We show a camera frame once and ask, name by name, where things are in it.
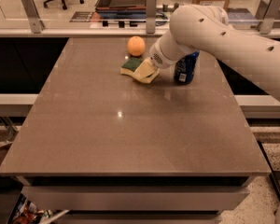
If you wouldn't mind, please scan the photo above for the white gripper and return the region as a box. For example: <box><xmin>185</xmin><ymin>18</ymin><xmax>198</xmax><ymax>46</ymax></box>
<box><xmin>133</xmin><ymin>37</ymin><xmax>176</xmax><ymax>84</ymax></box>

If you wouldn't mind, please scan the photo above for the orange fruit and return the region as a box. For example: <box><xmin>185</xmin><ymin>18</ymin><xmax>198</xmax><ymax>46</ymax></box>
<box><xmin>127</xmin><ymin>36</ymin><xmax>146</xmax><ymax>57</ymax></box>

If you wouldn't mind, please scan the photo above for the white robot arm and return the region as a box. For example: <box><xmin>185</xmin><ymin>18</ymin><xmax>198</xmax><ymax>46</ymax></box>
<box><xmin>149</xmin><ymin>5</ymin><xmax>280</xmax><ymax>175</ymax></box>

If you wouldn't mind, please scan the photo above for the blue soda can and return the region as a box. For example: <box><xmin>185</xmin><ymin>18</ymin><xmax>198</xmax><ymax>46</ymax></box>
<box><xmin>174</xmin><ymin>50</ymin><xmax>200</xmax><ymax>85</ymax></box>

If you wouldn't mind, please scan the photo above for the colourful items bin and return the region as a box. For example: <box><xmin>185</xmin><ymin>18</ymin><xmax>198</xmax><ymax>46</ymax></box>
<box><xmin>7</xmin><ymin>194</ymin><xmax>68</xmax><ymax>224</ymax></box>

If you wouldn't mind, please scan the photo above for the green and yellow sponge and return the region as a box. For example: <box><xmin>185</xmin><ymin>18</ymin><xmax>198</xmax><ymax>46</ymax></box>
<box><xmin>120</xmin><ymin>57</ymin><xmax>142</xmax><ymax>77</ymax></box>

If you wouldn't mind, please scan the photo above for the grey drawer front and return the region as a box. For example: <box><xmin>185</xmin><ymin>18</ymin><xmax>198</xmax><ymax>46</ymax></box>
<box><xmin>22</xmin><ymin>186</ymin><xmax>248</xmax><ymax>211</ymax></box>

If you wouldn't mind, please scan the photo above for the middle metal glass bracket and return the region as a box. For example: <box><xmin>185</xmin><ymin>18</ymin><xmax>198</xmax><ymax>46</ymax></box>
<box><xmin>146</xmin><ymin>0</ymin><xmax>157</xmax><ymax>34</ymax></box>

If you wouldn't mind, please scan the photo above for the left metal glass bracket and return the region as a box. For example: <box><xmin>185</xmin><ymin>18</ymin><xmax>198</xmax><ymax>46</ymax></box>
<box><xmin>21</xmin><ymin>0</ymin><xmax>44</xmax><ymax>34</ymax></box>

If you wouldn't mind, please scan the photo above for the metal glass bracket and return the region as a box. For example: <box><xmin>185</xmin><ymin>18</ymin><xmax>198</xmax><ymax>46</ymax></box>
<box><xmin>21</xmin><ymin>0</ymin><xmax>44</xmax><ymax>34</ymax></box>
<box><xmin>146</xmin><ymin>0</ymin><xmax>157</xmax><ymax>34</ymax></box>
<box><xmin>258</xmin><ymin>0</ymin><xmax>280</xmax><ymax>35</ymax></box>

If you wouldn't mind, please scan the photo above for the right metal glass bracket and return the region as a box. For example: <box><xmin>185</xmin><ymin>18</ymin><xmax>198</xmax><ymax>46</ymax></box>
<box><xmin>258</xmin><ymin>0</ymin><xmax>280</xmax><ymax>35</ymax></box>

